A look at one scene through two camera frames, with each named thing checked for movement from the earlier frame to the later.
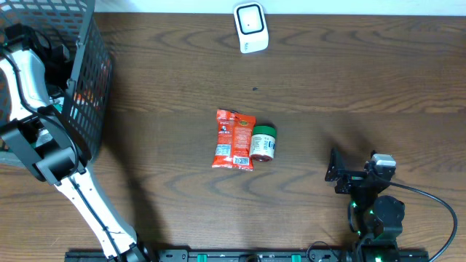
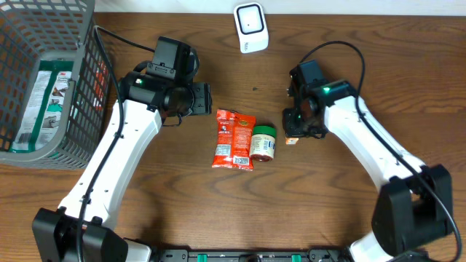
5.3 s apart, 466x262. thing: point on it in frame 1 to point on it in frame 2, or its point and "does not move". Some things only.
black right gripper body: (352, 180) to (298, 123)
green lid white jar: (263, 143) does not move
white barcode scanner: (251, 27) does not move
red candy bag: (234, 141) does not move
